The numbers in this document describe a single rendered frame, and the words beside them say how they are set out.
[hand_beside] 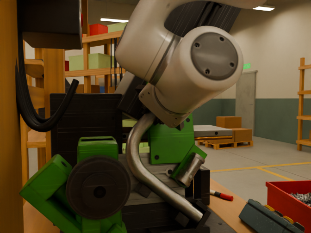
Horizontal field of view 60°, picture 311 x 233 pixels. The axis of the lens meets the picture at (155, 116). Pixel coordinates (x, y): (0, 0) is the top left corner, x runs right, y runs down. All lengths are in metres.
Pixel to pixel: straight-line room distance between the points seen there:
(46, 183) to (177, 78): 0.20
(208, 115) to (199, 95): 10.61
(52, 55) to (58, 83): 0.14
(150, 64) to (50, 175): 0.18
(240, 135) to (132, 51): 6.92
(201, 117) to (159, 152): 10.17
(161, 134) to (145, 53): 0.34
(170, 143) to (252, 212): 0.28
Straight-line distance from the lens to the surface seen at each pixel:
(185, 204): 0.62
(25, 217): 0.92
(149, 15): 0.36
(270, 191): 1.09
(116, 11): 10.24
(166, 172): 0.67
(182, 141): 0.67
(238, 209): 0.88
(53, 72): 1.42
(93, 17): 10.07
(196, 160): 0.64
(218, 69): 0.33
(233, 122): 7.53
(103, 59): 4.00
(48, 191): 0.36
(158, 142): 0.65
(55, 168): 0.35
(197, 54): 0.32
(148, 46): 0.35
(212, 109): 11.02
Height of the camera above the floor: 1.22
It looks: 4 degrees down
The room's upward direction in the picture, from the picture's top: straight up
